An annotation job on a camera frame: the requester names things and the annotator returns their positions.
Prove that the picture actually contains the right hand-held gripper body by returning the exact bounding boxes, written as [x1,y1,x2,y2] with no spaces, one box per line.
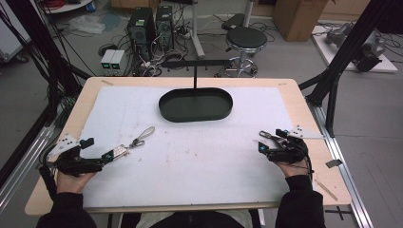
[267,125,326,164]

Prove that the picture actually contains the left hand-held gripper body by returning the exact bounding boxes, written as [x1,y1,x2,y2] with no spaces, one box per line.
[48,134,106,177]

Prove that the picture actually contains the black keychain with metal clasp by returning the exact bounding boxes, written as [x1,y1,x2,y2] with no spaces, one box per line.
[259,130,291,151]

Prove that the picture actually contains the black hanger stand with tray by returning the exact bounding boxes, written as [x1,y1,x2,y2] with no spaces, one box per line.
[158,59,234,124]

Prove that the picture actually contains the person's right hand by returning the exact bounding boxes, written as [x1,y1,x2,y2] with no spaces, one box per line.
[277,160,310,179]

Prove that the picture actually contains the person's left hand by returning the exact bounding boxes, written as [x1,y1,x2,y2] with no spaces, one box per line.
[56,170,98,195]

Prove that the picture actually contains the grey tape piece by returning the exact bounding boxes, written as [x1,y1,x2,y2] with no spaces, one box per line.
[324,159,344,169]

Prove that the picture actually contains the thin wooden strip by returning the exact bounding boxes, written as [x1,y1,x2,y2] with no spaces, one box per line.
[314,179,339,202]

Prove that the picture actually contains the white table mat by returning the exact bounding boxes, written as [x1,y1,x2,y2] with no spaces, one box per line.
[80,85,295,209]

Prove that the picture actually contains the white power supply unit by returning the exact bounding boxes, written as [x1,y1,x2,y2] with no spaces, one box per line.
[109,49,126,72]
[100,48,116,72]

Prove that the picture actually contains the white floor board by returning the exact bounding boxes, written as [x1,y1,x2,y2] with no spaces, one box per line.
[311,24,399,74]

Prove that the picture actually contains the person's legs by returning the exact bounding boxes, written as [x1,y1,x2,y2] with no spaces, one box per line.
[120,208,262,228]

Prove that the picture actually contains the black round stool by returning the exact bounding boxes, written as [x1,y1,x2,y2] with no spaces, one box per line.
[214,26,269,79]

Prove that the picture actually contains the cardboard box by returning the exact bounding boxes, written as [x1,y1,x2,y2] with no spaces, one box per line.
[273,0,329,43]

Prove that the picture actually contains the clear plastic bag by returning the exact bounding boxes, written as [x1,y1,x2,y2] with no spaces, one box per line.
[67,14,106,35]

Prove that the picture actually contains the black and grey machine part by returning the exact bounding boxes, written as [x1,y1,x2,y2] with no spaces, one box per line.
[352,29,388,73]

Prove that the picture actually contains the black flat case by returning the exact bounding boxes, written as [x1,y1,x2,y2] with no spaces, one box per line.
[221,12,246,31]

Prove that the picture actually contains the large black computer tower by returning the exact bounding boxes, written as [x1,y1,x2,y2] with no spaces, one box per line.
[126,7,158,63]

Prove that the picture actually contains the grey desk leg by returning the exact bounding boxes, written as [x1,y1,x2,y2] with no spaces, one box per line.
[189,0,207,60]

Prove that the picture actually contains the white round table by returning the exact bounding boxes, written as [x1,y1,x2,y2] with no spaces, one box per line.
[40,0,95,14]

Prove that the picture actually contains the slim black computer tower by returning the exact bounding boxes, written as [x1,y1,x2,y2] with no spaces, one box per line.
[155,4,175,51]

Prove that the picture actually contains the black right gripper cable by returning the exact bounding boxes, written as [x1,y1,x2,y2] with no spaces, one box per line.
[297,139,316,183]

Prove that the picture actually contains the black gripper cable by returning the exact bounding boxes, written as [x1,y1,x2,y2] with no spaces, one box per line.
[297,139,316,183]
[38,142,61,201]

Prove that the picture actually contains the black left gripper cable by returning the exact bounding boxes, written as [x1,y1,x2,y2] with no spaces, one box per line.
[38,142,61,201]

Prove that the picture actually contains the aluminium rail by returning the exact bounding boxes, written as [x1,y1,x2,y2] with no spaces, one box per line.
[0,123,57,214]
[305,100,375,228]

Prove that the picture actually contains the black frame strut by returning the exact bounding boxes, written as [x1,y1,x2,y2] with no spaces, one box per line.
[298,0,403,138]
[0,0,93,188]

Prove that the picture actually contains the tangle of floor cables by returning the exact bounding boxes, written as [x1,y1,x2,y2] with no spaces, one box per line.
[139,25,193,78]

